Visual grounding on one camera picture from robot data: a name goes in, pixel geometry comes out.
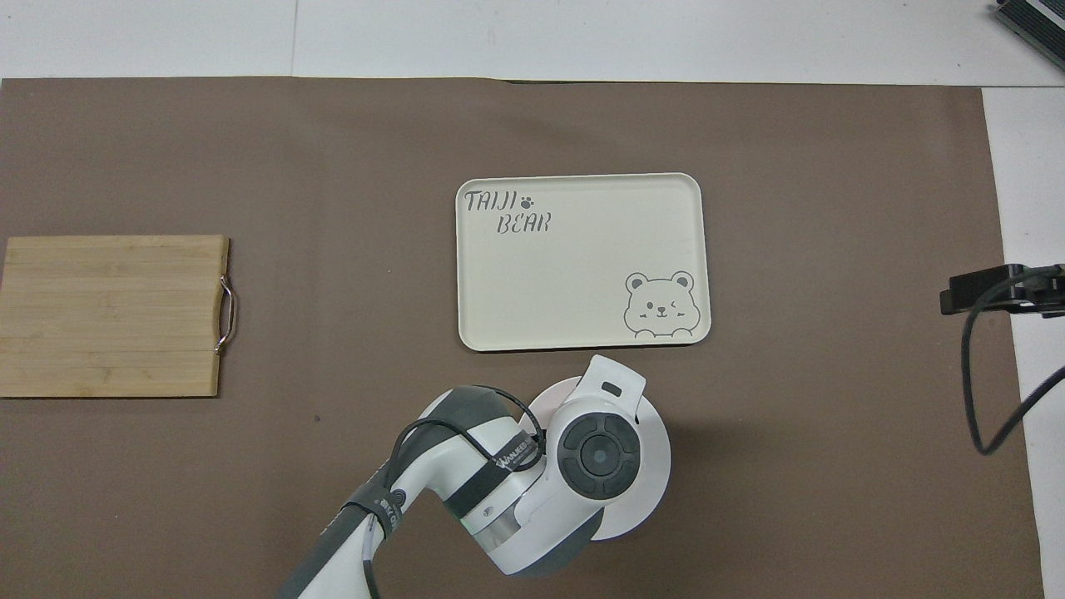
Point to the black stand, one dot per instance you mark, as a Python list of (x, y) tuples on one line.
[(973, 295)]

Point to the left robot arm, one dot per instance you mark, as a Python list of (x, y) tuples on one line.
[(532, 499)]

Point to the grey ribbed metal box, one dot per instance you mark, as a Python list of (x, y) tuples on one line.
[(1036, 18)]

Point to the cream tray with bear print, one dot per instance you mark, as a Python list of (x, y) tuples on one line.
[(574, 274)]

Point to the white round plate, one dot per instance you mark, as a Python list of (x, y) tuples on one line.
[(656, 466)]

